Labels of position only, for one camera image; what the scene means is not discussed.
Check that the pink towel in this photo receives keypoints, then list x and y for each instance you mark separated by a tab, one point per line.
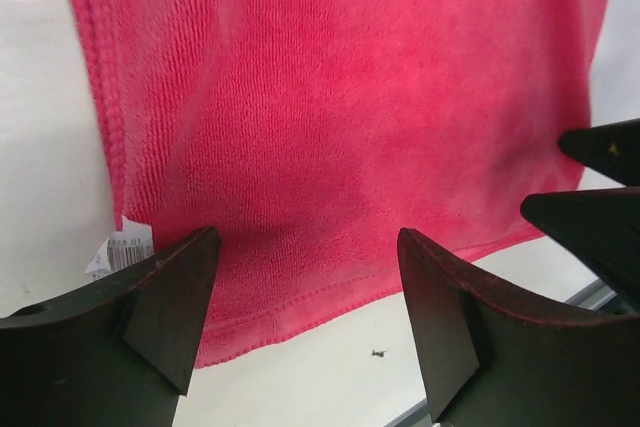
309	132

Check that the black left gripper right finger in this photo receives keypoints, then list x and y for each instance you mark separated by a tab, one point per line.
515	342

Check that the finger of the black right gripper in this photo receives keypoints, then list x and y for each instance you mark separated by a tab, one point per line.
612	150
599	227

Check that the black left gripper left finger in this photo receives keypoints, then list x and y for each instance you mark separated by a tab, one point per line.
117	352

